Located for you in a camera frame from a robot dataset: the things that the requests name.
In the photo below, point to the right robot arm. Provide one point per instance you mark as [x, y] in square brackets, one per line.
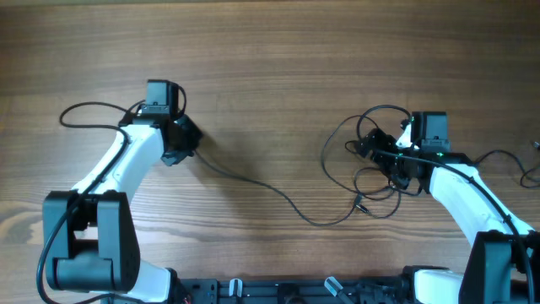
[503, 266]

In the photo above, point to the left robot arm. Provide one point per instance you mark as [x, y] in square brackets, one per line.
[90, 243]

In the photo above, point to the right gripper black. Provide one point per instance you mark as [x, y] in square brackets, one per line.
[386, 142]

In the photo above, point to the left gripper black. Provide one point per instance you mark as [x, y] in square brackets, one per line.
[195, 135]

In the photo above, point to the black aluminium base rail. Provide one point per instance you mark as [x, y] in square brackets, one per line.
[377, 290]

